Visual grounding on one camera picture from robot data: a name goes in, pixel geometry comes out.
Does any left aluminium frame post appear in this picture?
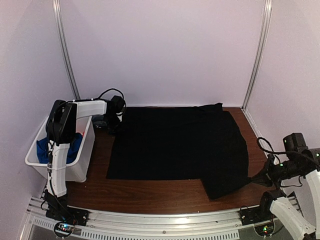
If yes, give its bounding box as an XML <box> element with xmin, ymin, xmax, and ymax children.
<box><xmin>52</xmin><ymin>0</ymin><xmax>81</xmax><ymax>100</ymax></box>

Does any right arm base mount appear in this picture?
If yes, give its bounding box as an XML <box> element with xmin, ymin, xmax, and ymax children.
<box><xmin>239</xmin><ymin>205</ymin><xmax>276</xmax><ymax>238</ymax></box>

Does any blue garment in bin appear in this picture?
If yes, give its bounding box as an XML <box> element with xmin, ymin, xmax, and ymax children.
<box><xmin>36</xmin><ymin>132</ymin><xmax>83</xmax><ymax>164</ymax></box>

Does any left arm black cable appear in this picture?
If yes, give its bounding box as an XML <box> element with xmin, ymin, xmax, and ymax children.
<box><xmin>84</xmin><ymin>88</ymin><xmax>126</xmax><ymax>103</ymax></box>

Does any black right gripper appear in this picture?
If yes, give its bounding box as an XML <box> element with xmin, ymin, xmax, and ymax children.
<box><xmin>251</xmin><ymin>157</ymin><xmax>303</xmax><ymax>191</ymax></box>

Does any black garment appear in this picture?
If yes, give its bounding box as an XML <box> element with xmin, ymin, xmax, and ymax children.
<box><xmin>106</xmin><ymin>103</ymin><xmax>250</xmax><ymax>200</ymax></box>

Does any white plastic laundry bin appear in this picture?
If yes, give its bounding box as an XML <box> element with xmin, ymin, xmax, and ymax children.
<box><xmin>25</xmin><ymin>116</ymin><xmax>95</xmax><ymax>183</ymax></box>

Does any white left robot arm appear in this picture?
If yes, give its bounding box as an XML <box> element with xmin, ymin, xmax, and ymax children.
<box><xmin>45</xmin><ymin>95</ymin><xmax>126</xmax><ymax>198</ymax></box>

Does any folded grey button shirt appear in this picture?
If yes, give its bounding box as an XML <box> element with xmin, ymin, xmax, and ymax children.
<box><xmin>92</xmin><ymin>120</ymin><xmax>108</xmax><ymax>129</ymax></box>

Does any front aluminium rail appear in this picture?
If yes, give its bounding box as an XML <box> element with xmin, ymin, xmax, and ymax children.
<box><xmin>17</xmin><ymin>197</ymin><xmax>253</xmax><ymax>240</ymax></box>

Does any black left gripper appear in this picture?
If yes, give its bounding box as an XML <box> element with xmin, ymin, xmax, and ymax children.
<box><xmin>103</xmin><ymin>115</ymin><xmax>127</xmax><ymax>138</ymax></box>

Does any aluminium frame post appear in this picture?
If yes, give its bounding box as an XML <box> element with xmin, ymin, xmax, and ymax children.
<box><xmin>52</xmin><ymin>0</ymin><xmax>81</xmax><ymax>100</ymax></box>
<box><xmin>241</xmin><ymin>0</ymin><xmax>273</xmax><ymax>111</ymax></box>

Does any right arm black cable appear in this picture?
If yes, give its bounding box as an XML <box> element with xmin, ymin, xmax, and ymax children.
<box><xmin>256</xmin><ymin>136</ymin><xmax>288</xmax><ymax>156</ymax></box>

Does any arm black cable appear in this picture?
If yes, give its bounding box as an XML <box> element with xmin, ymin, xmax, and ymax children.
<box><xmin>84</xmin><ymin>88</ymin><xmax>126</xmax><ymax>103</ymax></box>
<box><xmin>256</xmin><ymin>136</ymin><xmax>288</xmax><ymax>156</ymax></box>

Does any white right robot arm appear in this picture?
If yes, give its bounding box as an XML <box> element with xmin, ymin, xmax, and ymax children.
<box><xmin>251</xmin><ymin>132</ymin><xmax>320</xmax><ymax>240</ymax></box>

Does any right aluminium frame post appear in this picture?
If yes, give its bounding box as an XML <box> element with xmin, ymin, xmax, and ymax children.
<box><xmin>241</xmin><ymin>0</ymin><xmax>273</xmax><ymax>111</ymax></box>

